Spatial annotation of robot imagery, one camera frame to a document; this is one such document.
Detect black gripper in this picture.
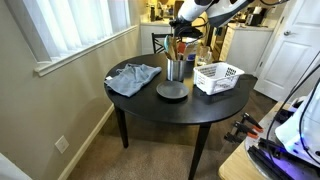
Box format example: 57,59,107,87
168,16,205,41

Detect light wooden spoon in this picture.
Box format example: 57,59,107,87
169,35,179,62
165,44,175,62

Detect metal utensil bucket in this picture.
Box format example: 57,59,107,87
165,57,187,83

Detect white plastic basket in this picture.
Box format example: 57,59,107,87
193,61,246,97

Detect red spatula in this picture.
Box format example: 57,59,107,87
177,41,187,56

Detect teal spatula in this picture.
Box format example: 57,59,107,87
162,34,171,53

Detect white blue wipes canister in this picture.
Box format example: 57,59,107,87
185,39,200,63

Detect clear glass mug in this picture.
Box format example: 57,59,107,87
196,45,213,67

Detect white kitchen counter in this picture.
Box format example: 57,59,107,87
139,18,175,56

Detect grey round plate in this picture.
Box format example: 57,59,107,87
155,80,191,101

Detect white cabinet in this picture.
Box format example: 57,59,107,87
219,23,275,77

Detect light blue cloth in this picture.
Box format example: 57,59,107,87
103,62,163,99

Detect black coffee maker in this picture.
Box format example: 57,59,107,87
245,6,265,27

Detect black round table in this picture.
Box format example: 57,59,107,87
103,53,251,180

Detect white window sill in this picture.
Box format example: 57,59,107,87
33,24,140,78

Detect orange black clamp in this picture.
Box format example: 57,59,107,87
241,112,265,134
232,121,260,140

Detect white panel door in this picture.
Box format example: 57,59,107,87
253,0,320,103

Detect white vertical blinds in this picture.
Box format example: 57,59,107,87
5,0,133,65

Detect wooden workbench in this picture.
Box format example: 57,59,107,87
217,101,320,180

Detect white baseboard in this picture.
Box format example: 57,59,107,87
57,103,116,180

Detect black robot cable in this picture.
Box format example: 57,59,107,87
265,49,320,160
298,77,320,166

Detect white wall outlet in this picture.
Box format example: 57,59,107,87
54,134,71,155

